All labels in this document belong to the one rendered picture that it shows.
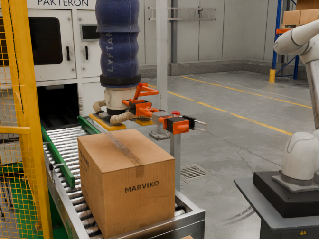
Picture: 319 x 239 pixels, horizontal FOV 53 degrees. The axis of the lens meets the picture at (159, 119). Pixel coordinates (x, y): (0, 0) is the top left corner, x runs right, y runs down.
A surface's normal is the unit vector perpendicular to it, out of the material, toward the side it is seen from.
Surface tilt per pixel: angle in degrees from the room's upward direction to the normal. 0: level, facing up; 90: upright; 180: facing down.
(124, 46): 72
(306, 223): 0
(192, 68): 90
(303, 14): 89
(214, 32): 90
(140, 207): 90
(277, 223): 0
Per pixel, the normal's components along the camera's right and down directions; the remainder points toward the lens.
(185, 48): 0.46, 0.24
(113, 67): -0.17, 0.09
